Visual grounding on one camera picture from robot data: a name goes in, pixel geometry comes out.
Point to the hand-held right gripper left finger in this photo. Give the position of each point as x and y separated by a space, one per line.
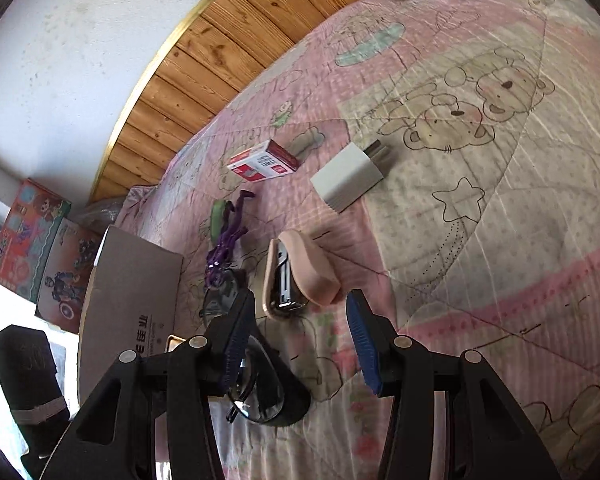
235 330

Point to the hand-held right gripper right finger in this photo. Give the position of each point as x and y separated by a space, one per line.
362 345

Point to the purple toy figure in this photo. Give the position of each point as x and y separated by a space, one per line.
225 245

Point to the black framed glasses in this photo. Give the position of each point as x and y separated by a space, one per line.
290 400

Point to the pink stapler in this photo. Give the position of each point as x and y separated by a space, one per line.
307 270

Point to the white cardboard box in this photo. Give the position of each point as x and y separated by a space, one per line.
130 285

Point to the greenish tape roll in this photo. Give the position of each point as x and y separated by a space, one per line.
217 215

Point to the red and white staple box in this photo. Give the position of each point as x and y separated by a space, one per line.
260 162

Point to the robot figure toy box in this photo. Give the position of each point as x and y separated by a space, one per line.
62 285

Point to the colourful toy box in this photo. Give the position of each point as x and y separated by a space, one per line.
25 230

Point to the white charger plug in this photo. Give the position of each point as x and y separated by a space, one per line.
347 177

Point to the clear bubble wrap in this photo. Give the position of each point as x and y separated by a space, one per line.
102 212

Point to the printed pink blanket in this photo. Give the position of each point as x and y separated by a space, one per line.
480 210

